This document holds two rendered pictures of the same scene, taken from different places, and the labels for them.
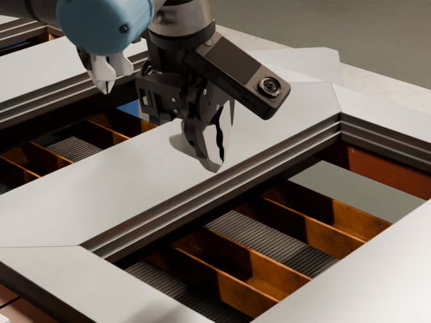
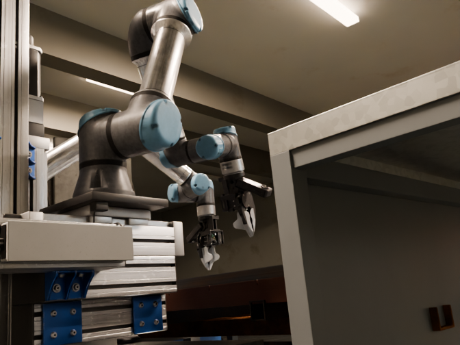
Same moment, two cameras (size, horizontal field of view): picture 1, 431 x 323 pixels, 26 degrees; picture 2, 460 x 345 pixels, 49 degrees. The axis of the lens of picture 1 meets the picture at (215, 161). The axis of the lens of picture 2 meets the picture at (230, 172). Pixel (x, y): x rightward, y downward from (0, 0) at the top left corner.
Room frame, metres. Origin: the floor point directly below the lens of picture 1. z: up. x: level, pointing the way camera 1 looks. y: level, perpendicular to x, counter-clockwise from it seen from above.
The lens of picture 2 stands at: (-0.64, 0.02, 0.79)
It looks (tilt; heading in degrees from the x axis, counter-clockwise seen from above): 14 degrees up; 1
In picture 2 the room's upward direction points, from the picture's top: 6 degrees counter-clockwise
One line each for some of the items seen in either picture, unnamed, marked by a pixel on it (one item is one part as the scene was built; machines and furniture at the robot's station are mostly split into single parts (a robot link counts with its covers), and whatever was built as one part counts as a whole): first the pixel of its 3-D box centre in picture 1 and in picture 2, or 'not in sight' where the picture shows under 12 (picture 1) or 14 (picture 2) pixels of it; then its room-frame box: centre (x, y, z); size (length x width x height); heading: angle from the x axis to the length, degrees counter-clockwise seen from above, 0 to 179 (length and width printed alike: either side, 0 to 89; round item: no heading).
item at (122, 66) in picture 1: (118, 66); (213, 258); (1.39, 0.15, 0.95); 0.06 x 0.03 x 0.09; 47
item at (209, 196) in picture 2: not in sight; (204, 193); (1.38, 0.17, 1.21); 0.09 x 0.08 x 0.11; 122
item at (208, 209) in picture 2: not in sight; (207, 212); (1.38, 0.16, 1.13); 0.08 x 0.08 x 0.05
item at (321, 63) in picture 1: (285, 64); not in sight; (1.85, -0.15, 0.77); 0.45 x 0.20 x 0.04; 47
